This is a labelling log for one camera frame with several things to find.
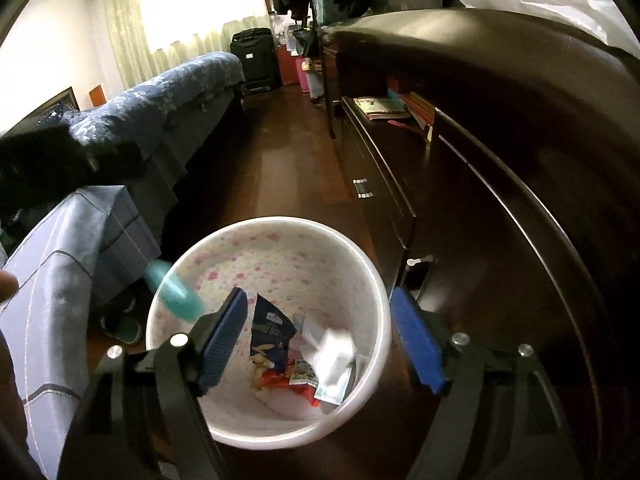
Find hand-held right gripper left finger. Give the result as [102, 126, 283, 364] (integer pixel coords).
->
[62, 287, 248, 480]

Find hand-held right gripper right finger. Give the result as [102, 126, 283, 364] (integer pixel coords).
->
[390, 287, 556, 480]

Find dark blue snack packet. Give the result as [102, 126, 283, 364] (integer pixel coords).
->
[248, 294, 299, 371]

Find red snack packet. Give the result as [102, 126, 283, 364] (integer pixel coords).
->
[252, 369, 322, 408]

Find teal wrapper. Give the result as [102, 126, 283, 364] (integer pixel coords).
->
[145, 260, 206, 323]

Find white bin with pink dots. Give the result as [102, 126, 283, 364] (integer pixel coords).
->
[145, 216, 394, 451]

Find green yellow snack packet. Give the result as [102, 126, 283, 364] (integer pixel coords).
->
[289, 360, 321, 386]

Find person's left hand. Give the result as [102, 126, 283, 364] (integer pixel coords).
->
[0, 270, 21, 307]

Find dark wooden headboard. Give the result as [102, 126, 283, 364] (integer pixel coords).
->
[2, 87, 81, 133]

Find green slippers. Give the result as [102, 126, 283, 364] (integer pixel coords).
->
[99, 291, 144, 349]

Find bed with blue duvet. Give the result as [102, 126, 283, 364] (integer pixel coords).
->
[64, 51, 247, 201]

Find blue striped tablecloth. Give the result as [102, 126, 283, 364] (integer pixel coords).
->
[0, 185, 164, 480]

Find pale green curtain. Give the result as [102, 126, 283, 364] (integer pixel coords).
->
[101, 0, 269, 87]

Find dark wooden cabinet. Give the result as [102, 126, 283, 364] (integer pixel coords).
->
[317, 6, 640, 480]

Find black suitcase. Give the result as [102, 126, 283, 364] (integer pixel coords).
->
[230, 27, 282, 94]

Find row of red books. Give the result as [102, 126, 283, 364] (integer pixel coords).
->
[387, 77, 437, 144]

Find illustrated book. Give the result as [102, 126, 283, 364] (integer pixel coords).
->
[353, 96, 412, 121]

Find red box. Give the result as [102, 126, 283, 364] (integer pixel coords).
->
[277, 45, 302, 87]

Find pink box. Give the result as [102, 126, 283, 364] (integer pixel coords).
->
[295, 57, 314, 93]

